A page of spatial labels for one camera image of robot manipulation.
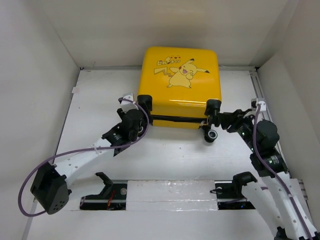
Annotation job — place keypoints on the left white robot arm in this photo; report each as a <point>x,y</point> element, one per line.
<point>53,184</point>

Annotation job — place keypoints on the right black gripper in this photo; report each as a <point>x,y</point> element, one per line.
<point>233,118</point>

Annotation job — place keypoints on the yellow hard-shell suitcase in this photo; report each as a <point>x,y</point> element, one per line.
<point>180,88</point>

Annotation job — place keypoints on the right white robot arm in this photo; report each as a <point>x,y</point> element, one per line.
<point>277,202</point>

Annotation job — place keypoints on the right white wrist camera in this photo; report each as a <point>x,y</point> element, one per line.
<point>258,105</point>

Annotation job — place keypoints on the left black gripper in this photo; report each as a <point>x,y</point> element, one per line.
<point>144,120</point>

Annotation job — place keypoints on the small pink paper scrap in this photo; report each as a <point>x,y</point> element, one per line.
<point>75,90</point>

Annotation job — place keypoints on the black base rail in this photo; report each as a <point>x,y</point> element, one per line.
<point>227,199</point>

